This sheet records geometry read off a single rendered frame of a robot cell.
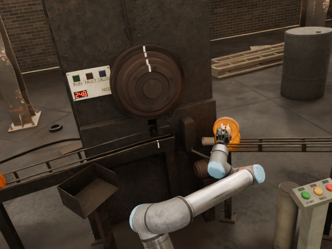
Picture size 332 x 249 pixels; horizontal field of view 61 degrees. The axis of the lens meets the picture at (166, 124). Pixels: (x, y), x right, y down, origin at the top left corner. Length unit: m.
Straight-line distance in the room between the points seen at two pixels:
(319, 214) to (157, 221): 0.97
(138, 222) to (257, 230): 1.25
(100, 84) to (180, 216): 1.05
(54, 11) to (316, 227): 1.88
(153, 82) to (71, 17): 0.59
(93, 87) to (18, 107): 2.79
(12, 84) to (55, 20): 2.73
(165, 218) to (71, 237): 1.44
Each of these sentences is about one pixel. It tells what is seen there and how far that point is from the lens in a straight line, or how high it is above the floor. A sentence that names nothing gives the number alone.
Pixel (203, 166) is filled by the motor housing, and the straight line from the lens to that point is 1.95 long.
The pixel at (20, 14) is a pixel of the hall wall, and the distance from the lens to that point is 7.86.
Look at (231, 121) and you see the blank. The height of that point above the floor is 0.88.
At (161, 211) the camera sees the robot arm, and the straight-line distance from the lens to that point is 1.09.
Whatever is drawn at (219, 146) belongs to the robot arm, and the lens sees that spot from 1.54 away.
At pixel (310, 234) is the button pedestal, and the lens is 1.85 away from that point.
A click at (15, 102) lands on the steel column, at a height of 0.39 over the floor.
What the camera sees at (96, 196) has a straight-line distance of 1.73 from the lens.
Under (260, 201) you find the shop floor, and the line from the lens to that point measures 2.47.
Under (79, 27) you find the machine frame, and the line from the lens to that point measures 1.78.
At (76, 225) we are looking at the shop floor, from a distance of 2.51.
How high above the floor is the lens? 1.66
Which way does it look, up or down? 27 degrees down
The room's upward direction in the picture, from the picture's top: 7 degrees counter-clockwise
